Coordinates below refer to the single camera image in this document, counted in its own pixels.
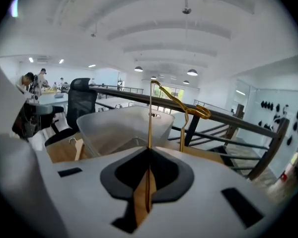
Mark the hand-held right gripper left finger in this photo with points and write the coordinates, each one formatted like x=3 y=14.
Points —
x=89 y=190

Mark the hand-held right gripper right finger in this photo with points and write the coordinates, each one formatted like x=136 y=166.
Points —
x=208 y=195

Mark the light wooden hanger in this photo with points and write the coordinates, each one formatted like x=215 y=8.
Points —
x=79 y=150

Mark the translucent white plastic bin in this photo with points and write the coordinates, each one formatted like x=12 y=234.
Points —
x=109 y=130

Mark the brown wire hanger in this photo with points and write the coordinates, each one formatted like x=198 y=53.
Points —
x=150 y=113

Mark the dark railing with wooden handrail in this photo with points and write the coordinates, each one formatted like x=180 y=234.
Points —
x=226 y=118

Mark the black mesh office chair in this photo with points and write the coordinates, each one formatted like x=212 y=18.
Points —
x=80 y=103

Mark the white-legged pale blue table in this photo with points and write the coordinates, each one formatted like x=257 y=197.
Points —
x=49 y=99

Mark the large glass window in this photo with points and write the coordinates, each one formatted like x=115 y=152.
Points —
x=175 y=93

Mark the group of black wall-hung devices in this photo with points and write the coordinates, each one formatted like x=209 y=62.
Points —
x=264 y=104

